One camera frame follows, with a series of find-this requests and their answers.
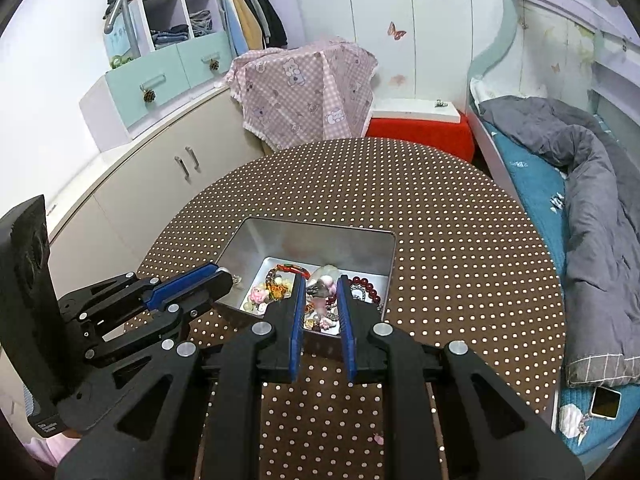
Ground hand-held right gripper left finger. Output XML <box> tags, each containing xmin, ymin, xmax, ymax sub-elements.
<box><xmin>55</xmin><ymin>274</ymin><xmax>307</xmax><ymax>480</ymax></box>

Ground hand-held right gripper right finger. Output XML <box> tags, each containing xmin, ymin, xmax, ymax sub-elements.
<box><xmin>336</xmin><ymin>275</ymin><xmax>586</xmax><ymax>480</ymax></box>

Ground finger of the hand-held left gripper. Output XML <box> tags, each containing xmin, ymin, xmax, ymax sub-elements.
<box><xmin>82</xmin><ymin>304</ymin><xmax>185</xmax><ymax>367</ymax></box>
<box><xmin>59</xmin><ymin>262</ymin><xmax>234</xmax><ymax>323</ymax></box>

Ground colourful bracelet with red cord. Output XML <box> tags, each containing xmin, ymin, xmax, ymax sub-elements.
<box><xmin>266</xmin><ymin>261</ymin><xmax>309</xmax><ymax>303</ymax></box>

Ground red bead bracelet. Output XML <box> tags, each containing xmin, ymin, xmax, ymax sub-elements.
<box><xmin>347</xmin><ymin>276</ymin><xmax>387</xmax><ymax>313</ymax></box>

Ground silver metal tin box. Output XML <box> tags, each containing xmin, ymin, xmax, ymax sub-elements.
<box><xmin>214</xmin><ymin>217</ymin><xmax>397</xmax><ymax>360</ymax></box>

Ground beige cabinet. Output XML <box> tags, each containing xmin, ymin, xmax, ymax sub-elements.
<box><xmin>47</xmin><ymin>82</ymin><xmax>266</xmax><ymax>271</ymax></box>

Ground brown polka-dot tablecloth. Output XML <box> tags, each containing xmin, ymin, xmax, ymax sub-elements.
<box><xmin>122</xmin><ymin>137</ymin><xmax>566</xmax><ymax>480</ymax></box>

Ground mint drawer unit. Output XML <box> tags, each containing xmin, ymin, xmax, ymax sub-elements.
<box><xmin>79</xmin><ymin>30</ymin><xmax>236</xmax><ymax>153</ymax></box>

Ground red storage stool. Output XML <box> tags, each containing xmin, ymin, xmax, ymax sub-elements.
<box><xmin>365</xmin><ymin>110</ymin><xmax>476</xmax><ymax>163</ymax></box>

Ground white board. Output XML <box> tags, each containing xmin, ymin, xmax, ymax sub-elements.
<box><xmin>371</xmin><ymin>97</ymin><xmax>462</xmax><ymax>122</ymax></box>

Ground pink checked cloth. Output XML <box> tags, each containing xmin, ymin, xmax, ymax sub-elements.
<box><xmin>223</xmin><ymin>37</ymin><xmax>379</xmax><ymax>153</ymax></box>

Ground blue bedsheet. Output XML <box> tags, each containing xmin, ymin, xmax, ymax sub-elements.
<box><xmin>487</xmin><ymin>130</ymin><xmax>640</xmax><ymax>461</ymax></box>

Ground folded jeans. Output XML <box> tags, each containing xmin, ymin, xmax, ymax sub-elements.
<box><xmin>150</xmin><ymin>24</ymin><xmax>191</xmax><ymax>48</ymax></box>
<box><xmin>189</xmin><ymin>9</ymin><xmax>213</xmax><ymax>37</ymax></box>

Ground white pillow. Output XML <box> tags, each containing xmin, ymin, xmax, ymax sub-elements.
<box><xmin>469</xmin><ymin>76</ymin><xmax>506</xmax><ymax>111</ymax></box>

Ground smartphone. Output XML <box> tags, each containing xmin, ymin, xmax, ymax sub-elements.
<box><xmin>589</xmin><ymin>386</ymin><xmax>622</xmax><ymax>420</ymax></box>

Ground row of hanging clothes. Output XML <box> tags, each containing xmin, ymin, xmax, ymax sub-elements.
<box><xmin>215</xmin><ymin>0</ymin><xmax>289</xmax><ymax>53</ymax></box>

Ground grey duvet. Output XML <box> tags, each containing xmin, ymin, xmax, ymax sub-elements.
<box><xmin>477</xmin><ymin>96</ymin><xmax>640</xmax><ymax>387</ymax></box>

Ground grey metal rail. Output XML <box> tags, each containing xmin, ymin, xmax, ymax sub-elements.
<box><xmin>102</xmin><ymin>0</ymin><xmax>147</xmax><ymax>58</ymax></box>

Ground white mint bed frame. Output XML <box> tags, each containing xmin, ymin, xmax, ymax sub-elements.
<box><xmin>465</xmin><ymin>0</ymin><xmax>640</xmax><ymax>466</ymax></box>

